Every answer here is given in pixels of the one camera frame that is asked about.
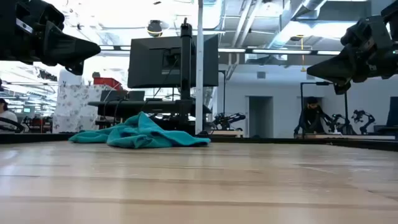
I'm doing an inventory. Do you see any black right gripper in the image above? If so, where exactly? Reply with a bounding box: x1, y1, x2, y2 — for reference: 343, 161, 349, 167
306, 15, 398, 96

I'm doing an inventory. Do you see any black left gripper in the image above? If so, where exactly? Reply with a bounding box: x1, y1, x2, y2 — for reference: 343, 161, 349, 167
0, 0, 102, 76

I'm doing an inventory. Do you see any teal microfibre towel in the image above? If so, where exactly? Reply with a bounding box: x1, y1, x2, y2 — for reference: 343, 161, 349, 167
68, 111, 211, 149

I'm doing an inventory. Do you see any white container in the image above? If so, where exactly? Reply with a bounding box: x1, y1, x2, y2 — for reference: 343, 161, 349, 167
58, 68, 83, 86

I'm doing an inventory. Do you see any yellow hanging pendant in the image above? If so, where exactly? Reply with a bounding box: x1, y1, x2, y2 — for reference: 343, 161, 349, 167
300, 34, 307, 73

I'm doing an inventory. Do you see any red storage bin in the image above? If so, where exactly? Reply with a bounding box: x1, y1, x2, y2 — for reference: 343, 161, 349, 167
93, 77, 123, 91

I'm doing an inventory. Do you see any person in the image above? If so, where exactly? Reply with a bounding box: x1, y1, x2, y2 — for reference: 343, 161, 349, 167
0, 98, 19, 133
294, 96, 332, 137

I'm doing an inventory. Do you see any floral patterned cloth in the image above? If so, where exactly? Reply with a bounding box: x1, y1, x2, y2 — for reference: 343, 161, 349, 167
52, 83, 110, 134

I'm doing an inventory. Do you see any light wooden background table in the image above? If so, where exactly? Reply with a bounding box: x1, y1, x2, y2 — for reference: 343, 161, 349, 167
295, 133, 396, 141
211, 129, 245, 138

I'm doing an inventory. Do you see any dark background monitor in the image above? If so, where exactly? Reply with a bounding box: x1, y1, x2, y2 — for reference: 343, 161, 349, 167
386, 96, 398, 128

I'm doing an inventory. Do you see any grey desktop device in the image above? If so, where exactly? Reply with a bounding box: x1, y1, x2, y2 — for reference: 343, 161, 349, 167
127, 90, 146, 101

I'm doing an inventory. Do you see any black computer monitor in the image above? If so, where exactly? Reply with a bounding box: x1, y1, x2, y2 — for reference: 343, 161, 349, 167
127, 34, 220, 89

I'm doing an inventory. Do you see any black desk platform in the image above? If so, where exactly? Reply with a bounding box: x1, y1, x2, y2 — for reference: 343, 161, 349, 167
88, 98, 213, 119

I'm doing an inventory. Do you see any grey doorway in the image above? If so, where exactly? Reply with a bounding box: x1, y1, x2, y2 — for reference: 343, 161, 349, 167
248, 95, 274, 139

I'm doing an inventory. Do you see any black ceiling dome lamp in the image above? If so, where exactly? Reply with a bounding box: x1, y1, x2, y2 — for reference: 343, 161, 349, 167
147, 19, 164, 37

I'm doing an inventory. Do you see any black monitor stand pole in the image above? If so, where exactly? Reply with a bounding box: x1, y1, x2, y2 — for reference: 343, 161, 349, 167
178, 17, 194, 125

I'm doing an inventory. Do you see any thin black stand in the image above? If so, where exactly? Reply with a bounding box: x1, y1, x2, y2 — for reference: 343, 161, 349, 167
218, 70, 227, 114

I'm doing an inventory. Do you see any black metal frame stand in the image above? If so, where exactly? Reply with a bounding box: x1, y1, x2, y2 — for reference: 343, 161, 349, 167
300, 81, 349, 137

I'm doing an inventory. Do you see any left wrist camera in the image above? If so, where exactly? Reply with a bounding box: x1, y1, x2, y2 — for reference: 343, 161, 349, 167
14, 0, 65, 34

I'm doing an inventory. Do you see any silver ceiling duct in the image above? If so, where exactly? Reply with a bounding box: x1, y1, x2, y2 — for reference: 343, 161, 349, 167
266, 0, 327, 50

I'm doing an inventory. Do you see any black table edge rail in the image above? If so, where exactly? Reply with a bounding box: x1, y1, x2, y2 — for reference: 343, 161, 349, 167
0, 133, 398, 152

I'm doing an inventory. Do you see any white vertical post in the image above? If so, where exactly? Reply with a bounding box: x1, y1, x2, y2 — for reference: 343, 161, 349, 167
195, 0, 205, 135

